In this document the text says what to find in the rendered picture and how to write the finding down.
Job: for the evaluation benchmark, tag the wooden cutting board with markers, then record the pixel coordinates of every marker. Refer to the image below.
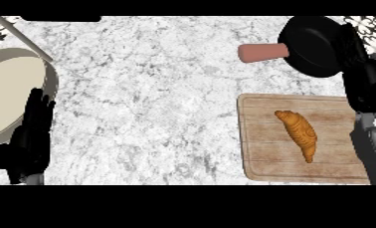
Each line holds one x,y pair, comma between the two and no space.
274,152

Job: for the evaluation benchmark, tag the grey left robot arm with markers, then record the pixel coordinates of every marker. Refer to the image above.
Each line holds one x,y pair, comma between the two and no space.
34,179

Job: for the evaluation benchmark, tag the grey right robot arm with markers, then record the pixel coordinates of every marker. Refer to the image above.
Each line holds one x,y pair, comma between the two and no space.
365,145

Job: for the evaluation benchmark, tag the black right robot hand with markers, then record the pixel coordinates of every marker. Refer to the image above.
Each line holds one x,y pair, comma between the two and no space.
360,82

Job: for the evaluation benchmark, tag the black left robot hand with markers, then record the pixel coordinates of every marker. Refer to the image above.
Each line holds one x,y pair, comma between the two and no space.
29,139

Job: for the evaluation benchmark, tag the brown croissant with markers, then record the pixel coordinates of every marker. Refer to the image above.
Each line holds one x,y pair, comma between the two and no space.
299,132

